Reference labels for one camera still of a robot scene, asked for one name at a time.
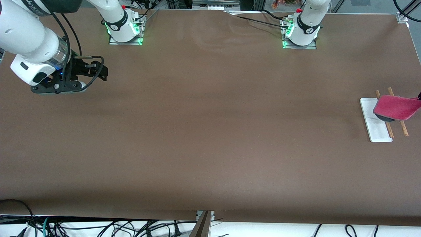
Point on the small metal bracket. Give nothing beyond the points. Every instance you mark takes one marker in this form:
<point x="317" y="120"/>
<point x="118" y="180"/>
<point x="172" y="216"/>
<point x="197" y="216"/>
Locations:
<point x="212" y="215"/>

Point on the white rack with wooden rails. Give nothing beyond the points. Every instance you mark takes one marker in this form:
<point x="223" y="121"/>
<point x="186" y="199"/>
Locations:
<point x="375" y="131"/>

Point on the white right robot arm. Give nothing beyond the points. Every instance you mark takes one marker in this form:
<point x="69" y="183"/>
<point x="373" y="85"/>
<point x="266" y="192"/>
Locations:
<point x="23" y="36"/>

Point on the aluminium frame corner bracket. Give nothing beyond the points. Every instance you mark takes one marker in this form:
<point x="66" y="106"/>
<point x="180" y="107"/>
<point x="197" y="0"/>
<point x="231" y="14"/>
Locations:
<point x="402" y="18"/>

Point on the pink towel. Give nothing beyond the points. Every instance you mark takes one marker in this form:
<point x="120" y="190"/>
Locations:
<point x="398" y="107"/>

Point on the orange clutter objects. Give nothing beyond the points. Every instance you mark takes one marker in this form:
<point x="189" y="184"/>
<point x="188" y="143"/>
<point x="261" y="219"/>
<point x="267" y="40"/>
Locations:
<point x="279" y="4"/>

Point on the brown table leg post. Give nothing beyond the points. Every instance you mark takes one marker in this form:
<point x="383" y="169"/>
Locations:
<point x="200" y="228"/>

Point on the white socket strip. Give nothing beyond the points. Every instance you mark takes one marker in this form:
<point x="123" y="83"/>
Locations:
<point x="215" y="7"/>

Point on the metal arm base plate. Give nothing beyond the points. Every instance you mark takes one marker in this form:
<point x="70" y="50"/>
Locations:
<point x="310" y="47"/>
<point x="131" y="42"/>

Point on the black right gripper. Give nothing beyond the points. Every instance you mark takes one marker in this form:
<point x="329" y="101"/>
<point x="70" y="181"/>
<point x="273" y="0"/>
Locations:
<point x="79" y="66"/>

